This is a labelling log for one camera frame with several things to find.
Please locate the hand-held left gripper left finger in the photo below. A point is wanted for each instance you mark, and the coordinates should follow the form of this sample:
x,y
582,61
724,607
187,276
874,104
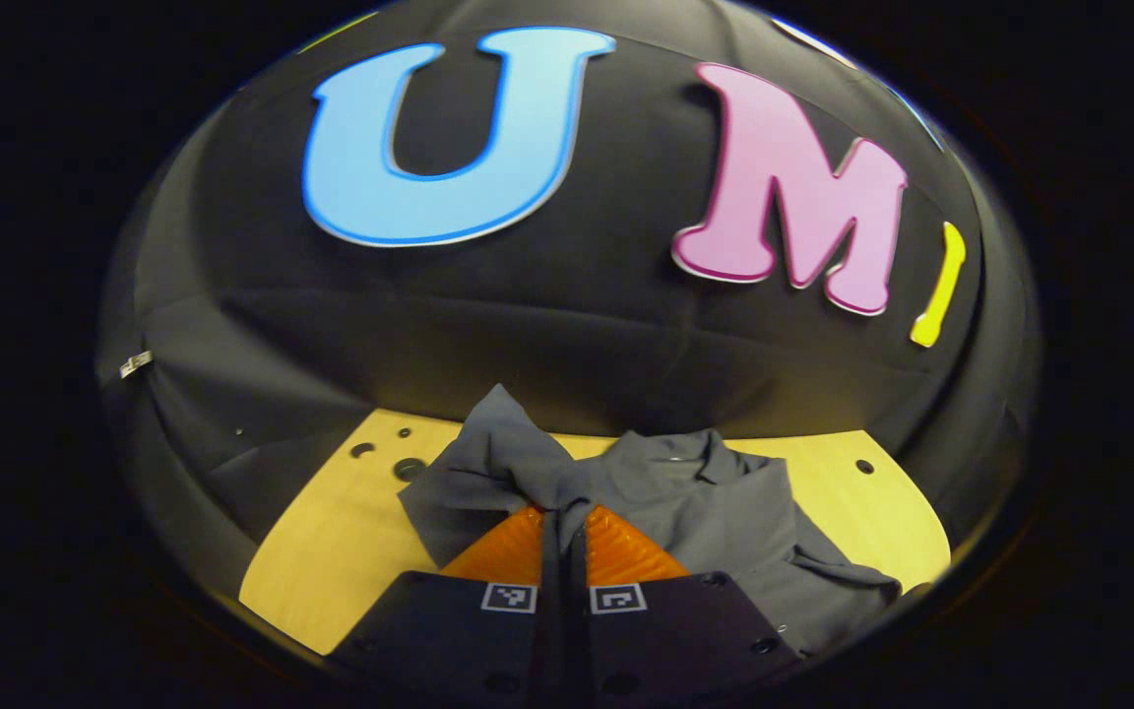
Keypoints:
x,y
459,635

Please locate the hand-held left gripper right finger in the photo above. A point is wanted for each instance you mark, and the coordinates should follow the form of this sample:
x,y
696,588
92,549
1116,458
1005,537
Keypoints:
x,y
675,635

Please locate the grey long-sleeved shirt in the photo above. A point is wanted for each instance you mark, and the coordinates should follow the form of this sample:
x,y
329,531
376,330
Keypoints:
x,y
715,512

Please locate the black backdrop cloth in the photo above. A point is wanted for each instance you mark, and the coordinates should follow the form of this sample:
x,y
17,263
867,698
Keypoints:
x,y
567,335

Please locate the silver metal clip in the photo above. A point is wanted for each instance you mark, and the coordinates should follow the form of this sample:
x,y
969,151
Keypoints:
x,y
136,363

